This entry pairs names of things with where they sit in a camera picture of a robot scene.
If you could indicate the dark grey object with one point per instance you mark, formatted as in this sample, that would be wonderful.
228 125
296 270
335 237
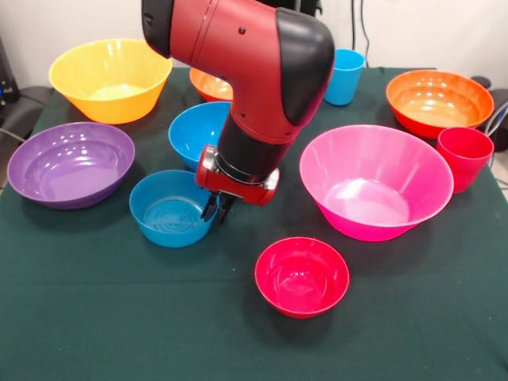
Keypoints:
498 99

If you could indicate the grey padded seat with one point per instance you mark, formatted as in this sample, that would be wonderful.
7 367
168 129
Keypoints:
28 105

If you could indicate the small red bowl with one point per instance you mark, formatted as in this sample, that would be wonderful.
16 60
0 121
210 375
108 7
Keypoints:
301 285

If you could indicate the large pink bowl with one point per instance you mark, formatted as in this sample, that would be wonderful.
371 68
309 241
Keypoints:
377 198

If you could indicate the orange bowl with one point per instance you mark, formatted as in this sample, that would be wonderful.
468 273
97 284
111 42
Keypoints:
212 89
436 105

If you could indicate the deep blue bowl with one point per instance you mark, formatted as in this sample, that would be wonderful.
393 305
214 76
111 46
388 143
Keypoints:
194 135

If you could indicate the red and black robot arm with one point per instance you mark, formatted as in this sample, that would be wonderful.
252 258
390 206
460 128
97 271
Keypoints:
258 79

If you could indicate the dark green table cloth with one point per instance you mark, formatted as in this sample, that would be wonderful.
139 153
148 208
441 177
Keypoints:
119 317

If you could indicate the large yellow bowl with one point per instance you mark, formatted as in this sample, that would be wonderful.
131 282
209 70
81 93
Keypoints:
119 105

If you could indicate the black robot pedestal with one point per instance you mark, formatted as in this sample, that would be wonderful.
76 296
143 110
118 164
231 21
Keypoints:
293 4

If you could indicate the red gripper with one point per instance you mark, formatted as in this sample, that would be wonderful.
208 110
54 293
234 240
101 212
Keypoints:
238 190

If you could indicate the red cup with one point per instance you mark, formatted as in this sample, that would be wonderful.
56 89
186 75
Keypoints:
462 162

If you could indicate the black device box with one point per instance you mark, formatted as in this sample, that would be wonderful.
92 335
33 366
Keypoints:
7 83

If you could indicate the purple bowl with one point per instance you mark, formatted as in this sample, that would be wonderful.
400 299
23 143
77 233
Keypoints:
67 174

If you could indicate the blue cup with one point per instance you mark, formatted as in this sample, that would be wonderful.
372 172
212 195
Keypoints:
345 83

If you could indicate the small flat-bottomed blue bowl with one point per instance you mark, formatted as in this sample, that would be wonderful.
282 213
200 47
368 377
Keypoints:
170 226

